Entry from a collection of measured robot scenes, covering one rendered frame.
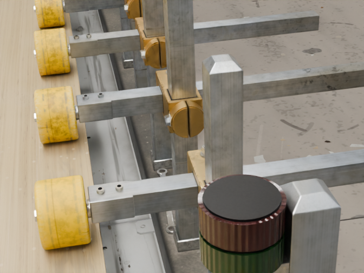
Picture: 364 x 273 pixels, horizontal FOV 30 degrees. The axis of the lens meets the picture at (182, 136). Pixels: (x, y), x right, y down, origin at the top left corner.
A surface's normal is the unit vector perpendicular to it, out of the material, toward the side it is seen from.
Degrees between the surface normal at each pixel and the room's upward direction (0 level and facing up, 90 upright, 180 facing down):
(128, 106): 90
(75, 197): 34
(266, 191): 0
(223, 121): 90
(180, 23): 90
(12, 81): 0
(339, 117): 0
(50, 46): 57
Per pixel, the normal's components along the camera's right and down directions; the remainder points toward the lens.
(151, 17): 0.18, 0.48
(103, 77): -0.04, -0.87
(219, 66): 0.11, -0.28
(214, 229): -0.67, 0.39
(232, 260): -0.30, 0.48
